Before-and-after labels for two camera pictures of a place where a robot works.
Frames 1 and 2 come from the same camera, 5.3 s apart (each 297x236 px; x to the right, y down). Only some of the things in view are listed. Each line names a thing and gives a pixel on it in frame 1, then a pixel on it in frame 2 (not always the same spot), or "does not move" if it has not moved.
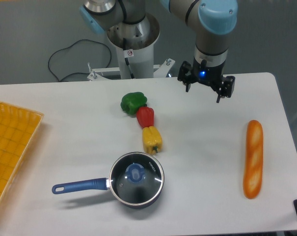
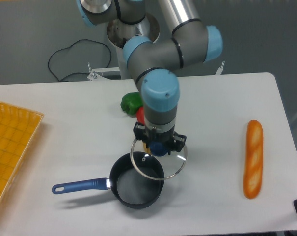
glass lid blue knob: (136, 178) → (156, 167)
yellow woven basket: (13, 130) does not move
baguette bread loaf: (253, 168) does not move
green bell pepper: (131, 102) does not move
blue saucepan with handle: (136, 180) does not move
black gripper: (222, 86) → (149, 135)
